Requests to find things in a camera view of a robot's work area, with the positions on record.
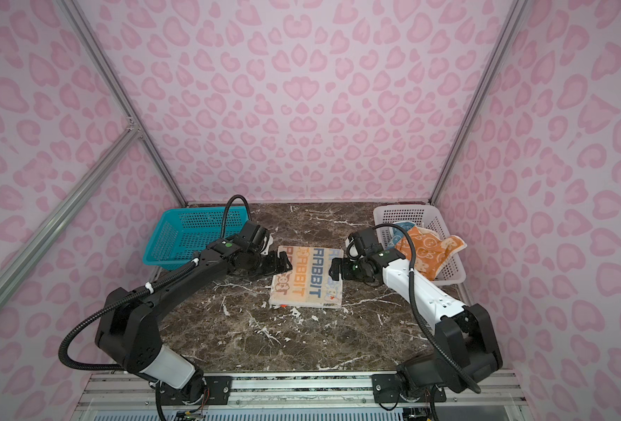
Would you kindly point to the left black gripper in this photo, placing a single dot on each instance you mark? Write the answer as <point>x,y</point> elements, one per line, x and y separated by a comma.
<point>274,267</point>

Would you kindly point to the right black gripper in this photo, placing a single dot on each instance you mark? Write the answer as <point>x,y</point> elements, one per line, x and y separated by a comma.
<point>346,273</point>

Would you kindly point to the cream rabbit print towel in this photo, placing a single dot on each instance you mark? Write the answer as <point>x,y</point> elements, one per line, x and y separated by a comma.
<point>309,283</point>

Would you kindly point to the teal plastic basket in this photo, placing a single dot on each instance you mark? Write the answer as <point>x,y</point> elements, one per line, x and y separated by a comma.
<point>180,233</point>

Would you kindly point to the white plastic basket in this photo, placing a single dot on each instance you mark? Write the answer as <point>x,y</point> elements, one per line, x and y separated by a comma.
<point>429,217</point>

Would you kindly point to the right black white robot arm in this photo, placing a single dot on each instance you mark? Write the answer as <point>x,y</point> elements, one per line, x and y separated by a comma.
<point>465,349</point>

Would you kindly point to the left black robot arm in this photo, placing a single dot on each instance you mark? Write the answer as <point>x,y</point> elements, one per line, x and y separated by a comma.
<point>130,333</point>

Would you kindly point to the blue patterned towel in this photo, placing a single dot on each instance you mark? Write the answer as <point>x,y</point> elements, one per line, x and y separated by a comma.
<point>397,234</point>

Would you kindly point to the orange patterned towel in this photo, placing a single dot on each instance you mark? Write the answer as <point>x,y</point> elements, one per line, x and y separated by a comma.
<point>430,251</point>

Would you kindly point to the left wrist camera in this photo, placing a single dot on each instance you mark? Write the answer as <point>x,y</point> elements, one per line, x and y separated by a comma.
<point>253,237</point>

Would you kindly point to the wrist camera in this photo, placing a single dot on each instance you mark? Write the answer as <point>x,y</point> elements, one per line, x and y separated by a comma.
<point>253,237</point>
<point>363,244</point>

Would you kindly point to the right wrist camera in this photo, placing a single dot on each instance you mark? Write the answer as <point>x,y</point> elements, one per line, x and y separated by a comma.
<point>363,244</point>

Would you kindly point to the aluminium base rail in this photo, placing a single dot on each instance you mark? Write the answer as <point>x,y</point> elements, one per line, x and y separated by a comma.
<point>330,395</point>

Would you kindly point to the aluminium frame strut left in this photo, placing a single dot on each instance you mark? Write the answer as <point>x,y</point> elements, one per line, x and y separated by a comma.
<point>27,258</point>

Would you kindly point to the aluminium frame post left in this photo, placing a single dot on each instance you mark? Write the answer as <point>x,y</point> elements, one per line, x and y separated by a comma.
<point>87,37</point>

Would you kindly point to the aluminium frame post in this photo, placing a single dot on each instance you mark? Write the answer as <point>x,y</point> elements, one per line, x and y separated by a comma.
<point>518,13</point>
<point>87,37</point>

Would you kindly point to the aluminium frame post right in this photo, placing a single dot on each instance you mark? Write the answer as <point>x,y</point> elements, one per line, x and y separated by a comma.
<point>518,13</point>

